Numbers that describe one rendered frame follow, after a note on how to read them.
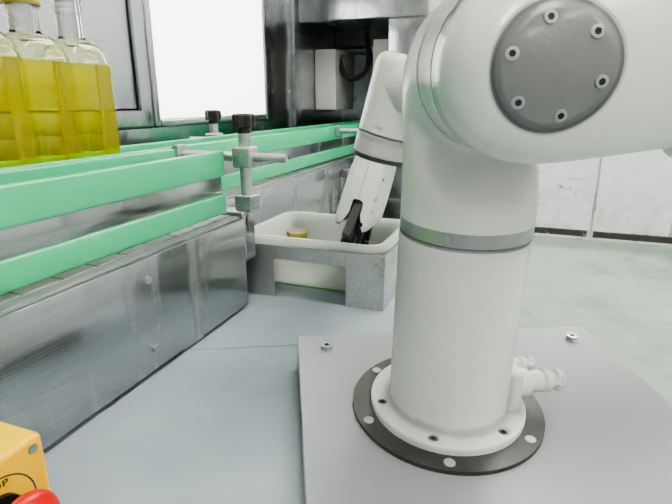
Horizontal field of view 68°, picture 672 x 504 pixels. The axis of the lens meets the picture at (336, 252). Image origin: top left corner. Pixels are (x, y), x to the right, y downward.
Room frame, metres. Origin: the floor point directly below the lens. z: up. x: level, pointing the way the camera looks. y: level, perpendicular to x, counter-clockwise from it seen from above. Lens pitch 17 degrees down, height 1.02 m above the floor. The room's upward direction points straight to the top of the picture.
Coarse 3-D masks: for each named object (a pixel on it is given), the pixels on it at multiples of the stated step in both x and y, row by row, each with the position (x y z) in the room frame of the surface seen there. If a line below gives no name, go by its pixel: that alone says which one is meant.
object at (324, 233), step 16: (272, 224) 0.79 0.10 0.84; (288, 224) 0.84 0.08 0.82; (304, 224) 0.85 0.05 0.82; (320, 224) 0.84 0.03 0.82; (336, 224) 0.83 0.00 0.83; (384, 224) 0.80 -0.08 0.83; (256, 240) 0.70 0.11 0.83; (272, 240) 0.69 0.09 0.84; (288, 240) 0.68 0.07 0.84; (304, 240) 0.67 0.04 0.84; (320, 240) 0.67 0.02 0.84; (336, 240) 0.82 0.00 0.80; (384, 240) 0.79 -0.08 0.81
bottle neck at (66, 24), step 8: (56, 0) 0.60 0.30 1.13; (64, 0) 0.60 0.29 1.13; (72, 0) 0.60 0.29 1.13; (80, 0) 0.61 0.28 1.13; (56, 8) 0.60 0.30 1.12; (64, 8) 0.60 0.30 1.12; (72, 8) 0.60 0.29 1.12; (80, 8) 0.61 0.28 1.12; (56, 16) 0.60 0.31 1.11; (64, 16) 0.60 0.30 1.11; (72, 16) 0.60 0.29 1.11; (80, 16) 0.61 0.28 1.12; (56, 24) 0.60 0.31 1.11; (64, 24) 0.60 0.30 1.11; (72, 24) 0.60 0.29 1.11; (80, 24) 0.61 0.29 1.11; (64, 32) 0.60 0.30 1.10; (72, 32) 0.60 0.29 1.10; (80, 32) 0.61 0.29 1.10
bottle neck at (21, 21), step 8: (8, 8) 0.54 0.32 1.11; (16, 8) 0.54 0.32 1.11; (24, 8) 0.55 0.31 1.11; (32, 8) 0.55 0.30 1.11; (8, 16) 0.55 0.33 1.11; (16, 16) 0.54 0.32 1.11; (24, 16) 0.55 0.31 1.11; (32, 16) 0.55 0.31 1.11; (8, 24) 0.55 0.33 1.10; (16, 24) 0.54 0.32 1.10; (24, 24) 0.55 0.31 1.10; (32, 24) 0.55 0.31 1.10
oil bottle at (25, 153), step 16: (0, 32) 0.51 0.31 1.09; (0, 48) 0.50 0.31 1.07; (0, 64) 0.50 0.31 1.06; (16, 64) 0.51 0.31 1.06; (0, 80) 0.49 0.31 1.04; (16, 80) 0.51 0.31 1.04; (0, 96) 0.49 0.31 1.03; (16, 96) 0.51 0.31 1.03; (0, 112) 0.49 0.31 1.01; (16, 112) 0.50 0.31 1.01; (0, 128) 0.48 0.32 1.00; (16, 128) 0.50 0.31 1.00; (32, 128) 0.52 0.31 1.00; (0, 144) 0.48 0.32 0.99; (16, 144) 0.50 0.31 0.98; (32, 144) 0.51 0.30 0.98; (0, 160) 0.48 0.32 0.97; (16, 160) 0.49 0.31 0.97; (32, 160) 0.51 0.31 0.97
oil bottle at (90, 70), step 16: (64, 48) 0.58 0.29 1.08; (80, 48) 0.59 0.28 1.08; (96, 48) 0.61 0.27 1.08; (80, 64) 0.58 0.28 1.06; (96, 64) 0.61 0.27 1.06; (80, 80) 0.58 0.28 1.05; (96, 80) 0.60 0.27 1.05; (80, 96) 0.58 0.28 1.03; (96, 96) 0.60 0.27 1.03; (112, 96) 0.62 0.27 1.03; (80, 112) 0.58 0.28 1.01; (96, 112) 0.60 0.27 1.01; (112, 112) 0.62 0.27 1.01; (80, 128) 0.58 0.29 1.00; (96, 128) 0.59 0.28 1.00; (112, 128) 0.62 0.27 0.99; (96, 144) 0.59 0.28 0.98; (112, 144) 0.61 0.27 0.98
